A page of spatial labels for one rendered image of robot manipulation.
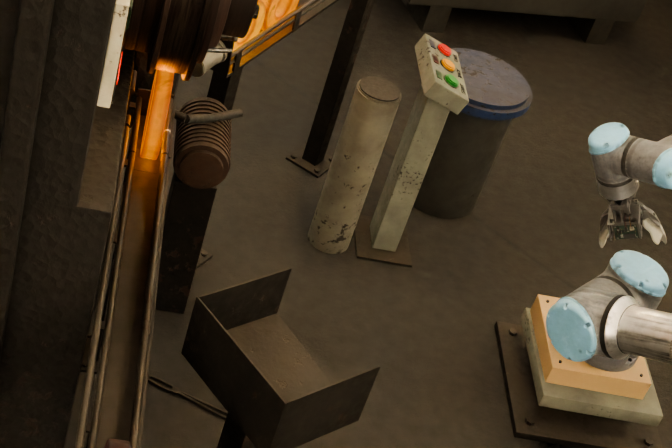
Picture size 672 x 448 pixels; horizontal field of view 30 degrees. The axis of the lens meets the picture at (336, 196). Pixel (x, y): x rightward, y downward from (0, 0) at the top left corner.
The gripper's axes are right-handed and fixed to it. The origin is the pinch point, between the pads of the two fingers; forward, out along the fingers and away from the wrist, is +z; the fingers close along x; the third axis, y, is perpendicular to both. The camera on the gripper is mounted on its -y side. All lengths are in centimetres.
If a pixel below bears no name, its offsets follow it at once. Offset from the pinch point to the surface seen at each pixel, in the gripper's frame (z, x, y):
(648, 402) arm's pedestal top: 41.9, -2.1, 14.8
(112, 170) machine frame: -100, -66, 74
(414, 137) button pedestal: -15, -56, -30
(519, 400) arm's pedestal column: 34, -33, 20
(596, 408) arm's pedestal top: 35.0, -13.5, 21.7
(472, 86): -6, -47, -60
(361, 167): -14, -69, -21
